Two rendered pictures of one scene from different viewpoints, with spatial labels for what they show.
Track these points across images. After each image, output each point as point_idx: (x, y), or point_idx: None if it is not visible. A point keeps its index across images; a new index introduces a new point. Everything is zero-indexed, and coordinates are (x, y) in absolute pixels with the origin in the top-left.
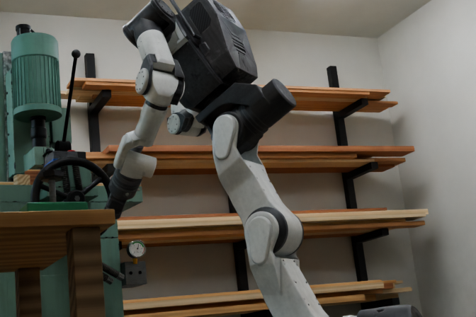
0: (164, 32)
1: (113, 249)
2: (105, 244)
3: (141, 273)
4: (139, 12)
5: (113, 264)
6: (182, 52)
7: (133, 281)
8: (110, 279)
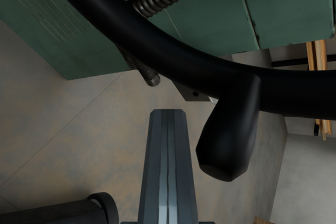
0: None
1: (229, 43)
2: (235, 26)
3: (194, 95)
4: None
5: (200, 47)
6: None
7: (177, 85)
8: (129, 64)
